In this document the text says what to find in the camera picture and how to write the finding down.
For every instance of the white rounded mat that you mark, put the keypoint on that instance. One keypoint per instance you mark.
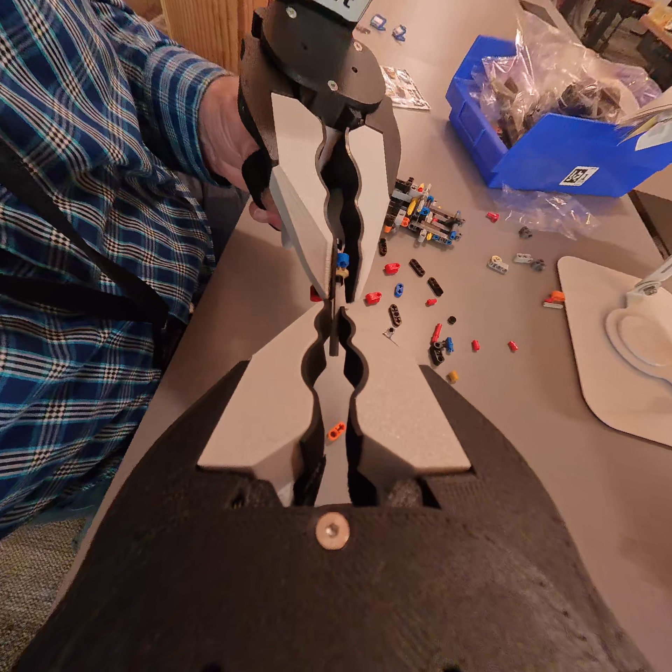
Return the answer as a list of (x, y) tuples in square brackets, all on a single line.
[(593, 378)]

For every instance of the blue lego frame piece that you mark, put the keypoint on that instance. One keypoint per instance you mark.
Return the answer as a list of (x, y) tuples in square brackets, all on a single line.
[(378, 22), (399, 32)]

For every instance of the partly built lego vehicle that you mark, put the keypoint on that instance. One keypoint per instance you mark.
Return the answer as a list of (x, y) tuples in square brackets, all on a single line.
[(420, 210)]

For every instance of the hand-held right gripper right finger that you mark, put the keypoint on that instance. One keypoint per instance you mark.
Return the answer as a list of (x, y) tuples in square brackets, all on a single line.
[(409, 420)]

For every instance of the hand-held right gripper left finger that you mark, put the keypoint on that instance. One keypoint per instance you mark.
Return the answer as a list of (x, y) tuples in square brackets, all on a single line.
[(246, 420)]

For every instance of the person's plaid shirt torso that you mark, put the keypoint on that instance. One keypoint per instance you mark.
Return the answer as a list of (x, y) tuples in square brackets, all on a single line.
[(78, 420)]

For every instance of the wooden cabinet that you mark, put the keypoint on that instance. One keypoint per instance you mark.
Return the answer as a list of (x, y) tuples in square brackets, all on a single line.
[(210, 31)]

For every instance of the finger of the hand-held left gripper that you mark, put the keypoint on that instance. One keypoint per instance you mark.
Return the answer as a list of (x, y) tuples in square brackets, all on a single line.
[(370, 199), (299, 220)]

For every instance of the empty clear plastic bag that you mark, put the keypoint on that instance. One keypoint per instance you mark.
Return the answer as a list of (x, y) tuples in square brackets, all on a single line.
[(546, 207)]

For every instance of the dark background furniture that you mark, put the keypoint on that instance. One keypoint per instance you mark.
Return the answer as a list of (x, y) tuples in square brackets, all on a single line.
[(619, 26)]

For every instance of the person's left forearm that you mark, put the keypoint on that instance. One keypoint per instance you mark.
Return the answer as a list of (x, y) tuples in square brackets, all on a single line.
[(105, 78)]

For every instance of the white stand base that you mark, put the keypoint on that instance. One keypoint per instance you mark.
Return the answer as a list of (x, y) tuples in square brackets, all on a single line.
[(638, 336)]

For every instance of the blue plastic bin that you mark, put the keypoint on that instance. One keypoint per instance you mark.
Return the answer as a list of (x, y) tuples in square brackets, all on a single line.
[(551, 152)]

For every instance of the person's left hand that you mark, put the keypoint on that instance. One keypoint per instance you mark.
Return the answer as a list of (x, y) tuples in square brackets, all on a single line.
[(225, 136)]

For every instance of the orange lego connector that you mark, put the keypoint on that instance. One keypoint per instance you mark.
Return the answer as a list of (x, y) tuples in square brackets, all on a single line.
[(336, 430)]

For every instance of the small multicoloured lego subassembly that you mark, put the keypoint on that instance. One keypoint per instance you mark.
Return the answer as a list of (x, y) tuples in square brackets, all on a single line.
[(344, 259)]

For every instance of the white paper sheet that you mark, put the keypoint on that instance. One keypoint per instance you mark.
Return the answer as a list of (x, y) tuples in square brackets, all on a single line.
[(651, 118)]

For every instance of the small printed leaflet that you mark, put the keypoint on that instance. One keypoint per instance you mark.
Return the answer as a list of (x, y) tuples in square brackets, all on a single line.
[(404, 86)]

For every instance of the clear plastic bags of parts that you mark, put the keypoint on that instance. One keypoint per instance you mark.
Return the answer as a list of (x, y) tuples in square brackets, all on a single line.
[(551, 78)]

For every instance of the scattered loose lego pieces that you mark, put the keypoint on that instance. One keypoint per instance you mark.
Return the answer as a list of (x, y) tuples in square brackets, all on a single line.
[(390, 268)]

